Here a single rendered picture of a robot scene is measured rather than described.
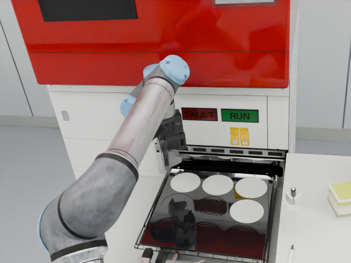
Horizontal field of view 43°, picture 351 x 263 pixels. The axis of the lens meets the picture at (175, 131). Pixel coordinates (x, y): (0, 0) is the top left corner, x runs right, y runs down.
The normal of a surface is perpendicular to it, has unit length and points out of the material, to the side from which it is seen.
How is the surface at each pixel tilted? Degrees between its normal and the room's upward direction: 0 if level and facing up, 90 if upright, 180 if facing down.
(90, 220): 78
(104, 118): 90
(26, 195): 0
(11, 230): 0
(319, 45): 90
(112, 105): 90
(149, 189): 0
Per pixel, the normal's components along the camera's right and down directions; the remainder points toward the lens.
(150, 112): 0.49, -0.50
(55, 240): -0.57, -0.11
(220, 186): -0.12, -0.83
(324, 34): -0.26, 0.55
